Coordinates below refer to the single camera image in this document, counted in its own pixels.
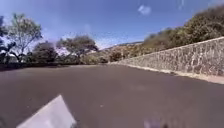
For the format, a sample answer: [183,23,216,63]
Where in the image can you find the broad dark green tree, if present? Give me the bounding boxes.
[55,35,99,64]

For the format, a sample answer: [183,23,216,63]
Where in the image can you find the dark grey asphalt road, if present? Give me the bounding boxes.
[0,63,224,128]

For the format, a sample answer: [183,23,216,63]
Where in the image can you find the low hedge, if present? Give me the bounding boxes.
[0,53,111,72]

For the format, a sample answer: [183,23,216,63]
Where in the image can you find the grey stone wall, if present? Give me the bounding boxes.
[114,36,224,78]

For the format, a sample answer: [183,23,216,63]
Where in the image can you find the bushes above stone wall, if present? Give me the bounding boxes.
[139,4,224,53]

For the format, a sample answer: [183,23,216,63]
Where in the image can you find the round dark bush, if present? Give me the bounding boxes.
[31,41,59,64]

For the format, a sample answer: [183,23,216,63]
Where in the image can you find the tall thin-leaved tree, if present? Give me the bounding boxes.
[6,13,43,63]

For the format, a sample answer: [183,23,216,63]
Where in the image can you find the dry brown hillside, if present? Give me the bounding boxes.
[84,41,148,64]

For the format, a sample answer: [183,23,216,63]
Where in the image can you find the pale gravel strip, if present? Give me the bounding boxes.
[123,63,224,85]

